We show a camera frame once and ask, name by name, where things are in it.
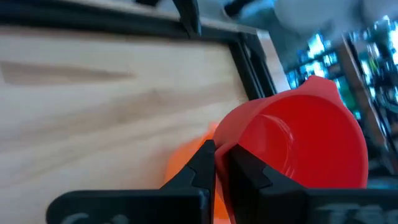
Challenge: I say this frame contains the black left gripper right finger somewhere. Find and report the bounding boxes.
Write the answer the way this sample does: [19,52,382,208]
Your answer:
[228,144,398,224]

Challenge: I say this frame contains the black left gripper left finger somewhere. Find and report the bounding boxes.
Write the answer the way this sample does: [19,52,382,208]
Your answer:
[45,139,217,224]

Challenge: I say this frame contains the orange measuring cup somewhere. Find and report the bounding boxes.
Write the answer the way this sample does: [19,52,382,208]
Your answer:
[164,122,231,224]

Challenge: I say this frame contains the red measuring cup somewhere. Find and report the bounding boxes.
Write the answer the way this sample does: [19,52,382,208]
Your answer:
[213,75,369,224]

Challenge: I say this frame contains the blurred shelving unit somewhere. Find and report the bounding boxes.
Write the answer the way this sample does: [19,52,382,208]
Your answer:
[284,14,398,175]

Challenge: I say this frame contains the black aluminium table frame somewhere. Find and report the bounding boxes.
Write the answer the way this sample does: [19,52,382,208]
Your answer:
[0,0,278,101]

